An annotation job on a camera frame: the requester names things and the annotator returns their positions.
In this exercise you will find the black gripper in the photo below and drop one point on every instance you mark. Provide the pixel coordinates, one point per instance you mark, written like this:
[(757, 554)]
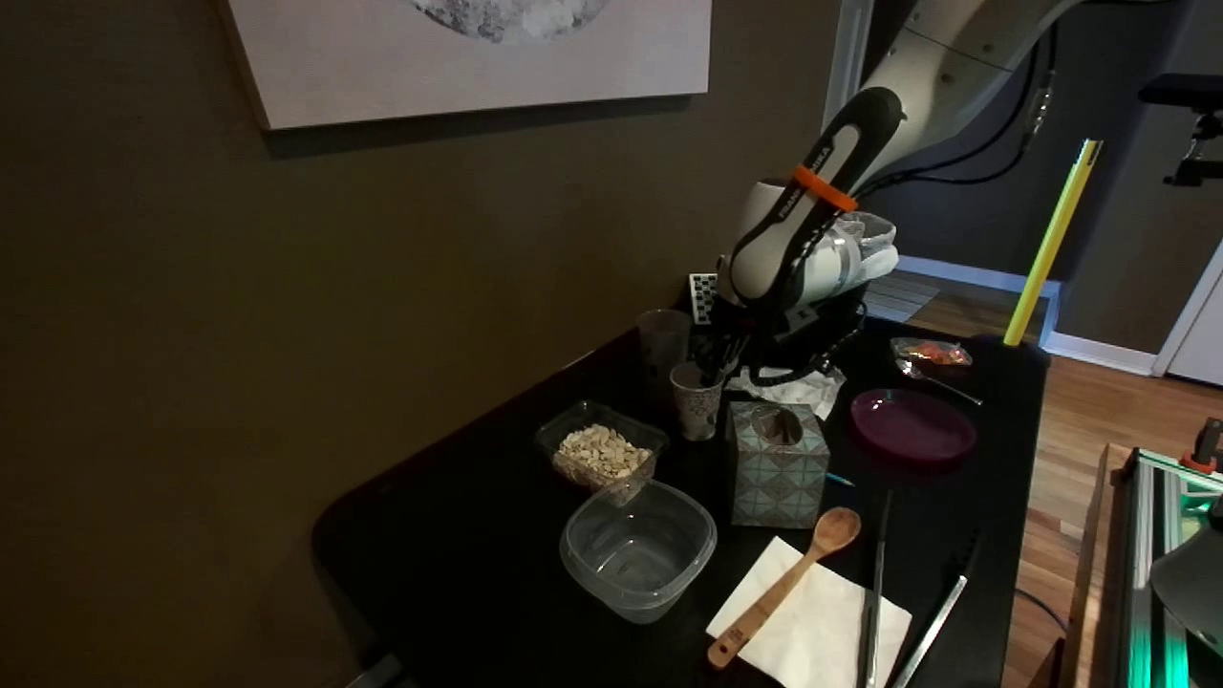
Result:
[(794, 345)]

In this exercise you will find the patterned paper cup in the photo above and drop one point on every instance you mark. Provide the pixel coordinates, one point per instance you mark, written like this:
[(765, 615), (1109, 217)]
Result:
[(696, 402)]

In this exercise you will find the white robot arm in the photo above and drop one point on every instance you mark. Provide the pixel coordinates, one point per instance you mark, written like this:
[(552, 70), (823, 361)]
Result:
[(808, 248)]

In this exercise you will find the tall dark plastic cup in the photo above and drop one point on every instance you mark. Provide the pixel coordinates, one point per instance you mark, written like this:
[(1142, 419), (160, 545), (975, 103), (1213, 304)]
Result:
[(662, 342)]

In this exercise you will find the crumpled white tissue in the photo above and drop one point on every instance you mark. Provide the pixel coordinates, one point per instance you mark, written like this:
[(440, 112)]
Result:
[(813, 389)]

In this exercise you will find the checkerboard calibration board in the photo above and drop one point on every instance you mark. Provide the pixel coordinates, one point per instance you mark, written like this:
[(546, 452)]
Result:
[(706, 295)]

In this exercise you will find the crinkled plastic wrapper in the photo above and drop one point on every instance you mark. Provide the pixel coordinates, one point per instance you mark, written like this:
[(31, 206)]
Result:
[(930, 347)]

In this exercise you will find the metal spoon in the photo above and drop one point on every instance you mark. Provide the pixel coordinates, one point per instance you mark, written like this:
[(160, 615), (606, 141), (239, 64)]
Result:
[(910, 366)]

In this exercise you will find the purple plate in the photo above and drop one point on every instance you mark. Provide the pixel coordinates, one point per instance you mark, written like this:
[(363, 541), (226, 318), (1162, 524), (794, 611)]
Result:
[(910, 424)]

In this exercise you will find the wooden spoon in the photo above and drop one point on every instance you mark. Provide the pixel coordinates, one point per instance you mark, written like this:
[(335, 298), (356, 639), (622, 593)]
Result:
[(831, 533)]

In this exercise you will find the clear container with food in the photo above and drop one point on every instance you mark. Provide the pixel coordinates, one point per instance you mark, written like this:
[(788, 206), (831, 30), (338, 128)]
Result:
[(600, 449)]

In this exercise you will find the empty clear plastic container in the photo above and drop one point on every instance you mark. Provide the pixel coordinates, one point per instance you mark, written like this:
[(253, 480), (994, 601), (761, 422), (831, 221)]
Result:
[(640, 550)]

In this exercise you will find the white paper napkin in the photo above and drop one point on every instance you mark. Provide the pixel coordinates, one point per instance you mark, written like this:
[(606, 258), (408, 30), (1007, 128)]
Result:
[(813, 637)]

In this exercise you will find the yellow green stick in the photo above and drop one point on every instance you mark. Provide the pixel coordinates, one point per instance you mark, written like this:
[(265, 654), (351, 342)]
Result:
[(1054, 239)]

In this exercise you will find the white door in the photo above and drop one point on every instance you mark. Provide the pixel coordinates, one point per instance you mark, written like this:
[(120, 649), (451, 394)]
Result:
[(1195, 345)]

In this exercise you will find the aluminium frame stand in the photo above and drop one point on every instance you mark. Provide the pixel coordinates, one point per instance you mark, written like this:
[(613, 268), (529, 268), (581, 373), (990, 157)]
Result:
[(1158, 501)]

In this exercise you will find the wall picture canvas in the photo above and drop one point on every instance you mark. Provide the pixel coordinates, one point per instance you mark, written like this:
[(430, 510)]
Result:
[(330, 63)]

